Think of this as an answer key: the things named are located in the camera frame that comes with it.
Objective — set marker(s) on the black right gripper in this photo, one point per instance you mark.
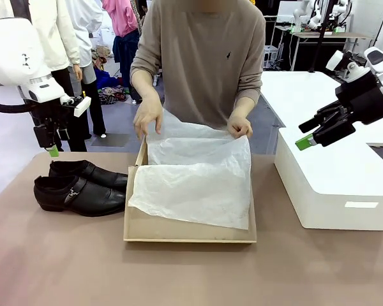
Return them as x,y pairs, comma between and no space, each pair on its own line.
367,99

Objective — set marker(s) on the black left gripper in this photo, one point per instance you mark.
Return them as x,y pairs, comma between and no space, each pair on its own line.
48,114

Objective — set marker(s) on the black leather shoe with buckle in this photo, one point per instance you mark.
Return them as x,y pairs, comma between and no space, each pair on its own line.
83,196

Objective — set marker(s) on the white tissue paper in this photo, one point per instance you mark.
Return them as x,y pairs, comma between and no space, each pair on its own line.
191,185

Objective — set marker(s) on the cardboard shoe box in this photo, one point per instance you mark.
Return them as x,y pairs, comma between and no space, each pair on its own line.
166,226

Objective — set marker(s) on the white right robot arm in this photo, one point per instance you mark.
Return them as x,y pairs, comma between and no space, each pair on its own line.
379,63

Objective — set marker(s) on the person's left forearm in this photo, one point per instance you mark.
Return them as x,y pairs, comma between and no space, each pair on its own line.
244,106

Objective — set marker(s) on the person's right forearm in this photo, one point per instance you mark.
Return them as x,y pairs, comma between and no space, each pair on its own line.
145,84

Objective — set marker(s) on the small white robot arm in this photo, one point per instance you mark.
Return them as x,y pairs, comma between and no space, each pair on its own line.
340,12
298,17

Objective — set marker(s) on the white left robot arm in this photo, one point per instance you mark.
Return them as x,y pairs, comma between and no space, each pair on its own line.
12,54

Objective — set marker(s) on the large white plastic box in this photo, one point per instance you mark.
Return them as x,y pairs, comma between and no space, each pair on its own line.
335,178

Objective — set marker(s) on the white label on box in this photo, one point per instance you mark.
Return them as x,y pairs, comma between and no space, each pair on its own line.
361,204

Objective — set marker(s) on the person's left hand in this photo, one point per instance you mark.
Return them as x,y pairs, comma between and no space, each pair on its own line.
239,126

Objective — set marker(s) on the person's right hand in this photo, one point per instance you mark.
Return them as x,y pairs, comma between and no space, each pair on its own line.
148,114

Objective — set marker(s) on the white table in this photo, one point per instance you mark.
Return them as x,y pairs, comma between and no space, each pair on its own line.
293,92

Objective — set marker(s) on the dark grey floor mat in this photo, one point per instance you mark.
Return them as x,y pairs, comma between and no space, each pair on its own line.
110,140

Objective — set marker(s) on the pile of clothes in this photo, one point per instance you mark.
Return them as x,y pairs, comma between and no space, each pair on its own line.
110,92

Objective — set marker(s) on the black tripod pole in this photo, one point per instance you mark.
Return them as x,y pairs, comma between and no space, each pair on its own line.
319,41

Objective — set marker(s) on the small white cabinet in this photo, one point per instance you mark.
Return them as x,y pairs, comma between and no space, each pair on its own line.
270,57

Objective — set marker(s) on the brown-topped lab table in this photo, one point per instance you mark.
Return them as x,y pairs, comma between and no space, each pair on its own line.
332,35

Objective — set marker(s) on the bystander in white jacket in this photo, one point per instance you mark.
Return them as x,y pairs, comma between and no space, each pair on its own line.
59,35

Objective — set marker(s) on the bystander in white shirt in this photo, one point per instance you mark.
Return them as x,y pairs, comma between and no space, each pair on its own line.
86,28

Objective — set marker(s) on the bystander in pink hoodie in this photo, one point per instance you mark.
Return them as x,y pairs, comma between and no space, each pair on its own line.
123,19

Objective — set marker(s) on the person in beige sweater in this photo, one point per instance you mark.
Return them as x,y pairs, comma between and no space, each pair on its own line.
198,63

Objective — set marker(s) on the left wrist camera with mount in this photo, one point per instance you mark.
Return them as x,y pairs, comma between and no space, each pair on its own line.
81,106

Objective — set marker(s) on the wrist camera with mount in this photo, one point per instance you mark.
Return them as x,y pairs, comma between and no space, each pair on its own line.
81,106
334,60

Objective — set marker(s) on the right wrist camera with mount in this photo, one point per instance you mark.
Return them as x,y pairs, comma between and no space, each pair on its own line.
334,60

